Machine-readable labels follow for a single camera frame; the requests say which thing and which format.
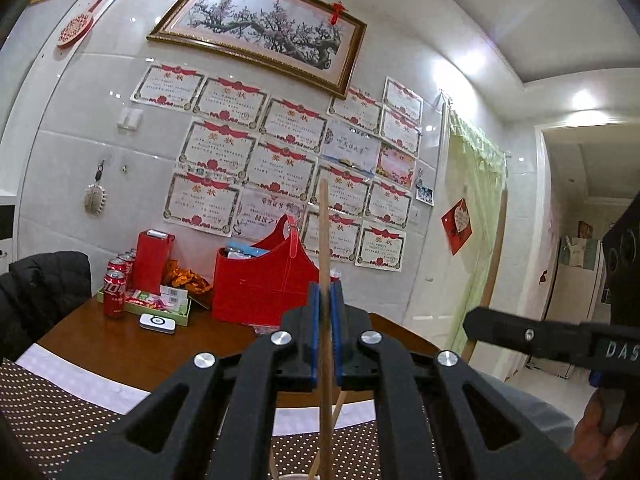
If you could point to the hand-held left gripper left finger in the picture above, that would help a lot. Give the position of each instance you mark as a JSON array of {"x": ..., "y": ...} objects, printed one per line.
[{"x": 315, "y": 340}]

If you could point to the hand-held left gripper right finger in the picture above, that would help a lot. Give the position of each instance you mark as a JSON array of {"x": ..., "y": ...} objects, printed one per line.
[{"x": 336, "y": 340}]

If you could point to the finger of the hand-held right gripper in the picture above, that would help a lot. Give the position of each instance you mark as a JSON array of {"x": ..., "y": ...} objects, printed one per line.
[{"x": 520, "y": 332}]

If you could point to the bunch of wooden chopsticks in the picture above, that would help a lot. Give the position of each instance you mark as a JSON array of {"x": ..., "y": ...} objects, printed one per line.
[{"x": 334, "y": 412}]

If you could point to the wooden chopstick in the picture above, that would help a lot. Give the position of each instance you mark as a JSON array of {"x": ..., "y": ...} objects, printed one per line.
[{"x": 325, "y": 240}]

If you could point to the pink paper cup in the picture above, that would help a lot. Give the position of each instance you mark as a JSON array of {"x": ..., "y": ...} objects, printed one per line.
[{"x": 300, "y": 477}]

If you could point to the person's right hand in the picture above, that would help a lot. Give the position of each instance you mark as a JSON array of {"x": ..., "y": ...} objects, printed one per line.
[{"x": 592, "y": 452}]

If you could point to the red storage basket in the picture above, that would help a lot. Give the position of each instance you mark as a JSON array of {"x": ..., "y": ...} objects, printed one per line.
[{"x": 260, "y": 290}]

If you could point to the grey garment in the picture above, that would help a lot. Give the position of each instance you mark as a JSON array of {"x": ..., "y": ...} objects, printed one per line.
[{"x": 535, "y": 415}]

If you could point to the blue white packet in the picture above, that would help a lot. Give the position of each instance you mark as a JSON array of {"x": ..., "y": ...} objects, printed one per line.
[{"x": 245, "y": 251}]

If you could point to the red heart paper card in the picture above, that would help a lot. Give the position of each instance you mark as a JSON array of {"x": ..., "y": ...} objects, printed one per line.
[{"x": 457, "y": 227}]

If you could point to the orange snack packet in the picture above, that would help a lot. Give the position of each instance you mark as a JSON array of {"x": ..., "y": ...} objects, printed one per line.
[{"x": 189, "y": 277}]

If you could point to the light green curtain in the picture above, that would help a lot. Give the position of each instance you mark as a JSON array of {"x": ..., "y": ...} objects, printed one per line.
[{"x": 475, "y": 195}]

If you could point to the white flat device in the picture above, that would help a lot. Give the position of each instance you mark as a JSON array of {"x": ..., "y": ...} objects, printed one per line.
[{"x": 157, "y": 323}]

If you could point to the green tray box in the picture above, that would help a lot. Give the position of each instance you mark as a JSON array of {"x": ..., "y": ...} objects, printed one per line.
[{"x": 150, "y": 312}]

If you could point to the tall red box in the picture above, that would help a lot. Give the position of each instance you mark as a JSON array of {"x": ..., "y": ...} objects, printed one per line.
[{"x": 154, "y": 262}]

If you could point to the red cola can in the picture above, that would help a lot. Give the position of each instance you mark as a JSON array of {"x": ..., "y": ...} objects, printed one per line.
[
  {"x": 116, "y": 264},
  {"x": 114, "y": 295},
  {"x": 128, "y": 260}
]

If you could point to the round hanging brush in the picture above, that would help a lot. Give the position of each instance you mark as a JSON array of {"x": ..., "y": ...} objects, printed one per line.
[{"x": 95, "y": 200}]

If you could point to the brown dotted placemat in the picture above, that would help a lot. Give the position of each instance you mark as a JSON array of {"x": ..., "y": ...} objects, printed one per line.
[{"x": 55, "y": 400}]

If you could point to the hanging black key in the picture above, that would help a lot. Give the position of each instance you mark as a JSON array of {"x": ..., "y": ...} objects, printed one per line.
[{"x": 99, "y": 172}]

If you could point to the black jacket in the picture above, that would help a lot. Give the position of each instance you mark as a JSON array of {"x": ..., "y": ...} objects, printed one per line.
[{"x": 40, "y": 300}]

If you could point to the framed plum blossom painting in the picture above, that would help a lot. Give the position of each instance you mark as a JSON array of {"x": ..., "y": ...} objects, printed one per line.
[{"x": 265, "y": 30}]

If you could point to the small wall photo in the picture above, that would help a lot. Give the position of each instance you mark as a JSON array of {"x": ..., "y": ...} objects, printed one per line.
[{"x": 425, "y": 195}]

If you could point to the wall of award certificates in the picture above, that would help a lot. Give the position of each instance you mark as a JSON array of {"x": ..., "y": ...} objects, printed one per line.
[{"x": 280, "y": 160}]

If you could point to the white wall switch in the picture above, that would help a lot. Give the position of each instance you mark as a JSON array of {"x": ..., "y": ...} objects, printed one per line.
[{"x": 130, "y": 119}]

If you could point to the red paddle wall ornament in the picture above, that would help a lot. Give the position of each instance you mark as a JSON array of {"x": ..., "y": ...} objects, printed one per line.
[{"x": 77, "y": 25}]

